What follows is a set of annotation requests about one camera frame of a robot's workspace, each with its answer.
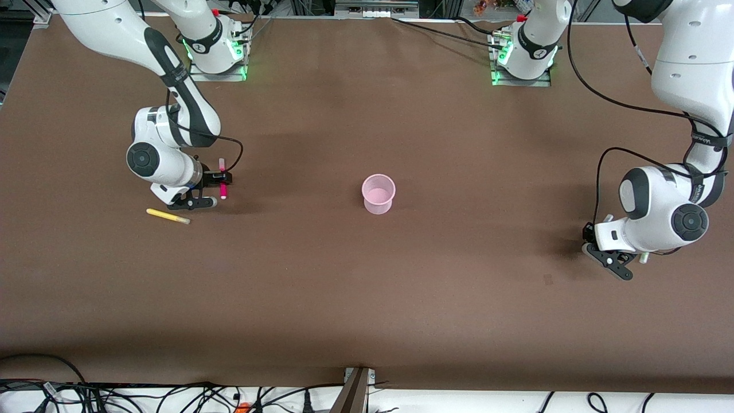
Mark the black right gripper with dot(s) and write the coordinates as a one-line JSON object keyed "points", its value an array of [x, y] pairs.
{"points": [[211, 178]]}

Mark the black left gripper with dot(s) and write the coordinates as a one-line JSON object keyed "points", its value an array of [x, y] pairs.
{"points": [[588, 233]]}

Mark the pink marker pen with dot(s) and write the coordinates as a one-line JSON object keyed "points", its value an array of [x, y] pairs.
{"points": [[223, 192]]}

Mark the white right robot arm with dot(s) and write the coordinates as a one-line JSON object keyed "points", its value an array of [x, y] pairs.
{"points": [[155, 160]]}

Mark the pink cup pen holder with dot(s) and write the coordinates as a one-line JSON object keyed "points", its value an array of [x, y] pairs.
{"points": [[378, 195]]}

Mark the yellow marker pen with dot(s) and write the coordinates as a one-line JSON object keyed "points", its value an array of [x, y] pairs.
{"points": [[166, 215]]}

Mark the orange connector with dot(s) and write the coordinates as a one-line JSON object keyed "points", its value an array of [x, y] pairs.
{"points": [[242, 408]]}

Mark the orange object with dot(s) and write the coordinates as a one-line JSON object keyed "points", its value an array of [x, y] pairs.
{"points": [[481, 7]]}

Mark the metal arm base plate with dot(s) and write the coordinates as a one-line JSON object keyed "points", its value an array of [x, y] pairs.
{"points": [[522, 83], [218, 77]]}

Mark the aluminium frame rail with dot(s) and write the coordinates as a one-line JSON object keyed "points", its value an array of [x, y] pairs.
{"points": [[375, 10]]}

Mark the aluminium corner bracket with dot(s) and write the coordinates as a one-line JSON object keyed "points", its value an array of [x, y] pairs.
{"points": [[41, 18]]}

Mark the aluminium profile post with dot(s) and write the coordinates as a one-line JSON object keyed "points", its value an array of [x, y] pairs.
{"points": [[352, 396]]}

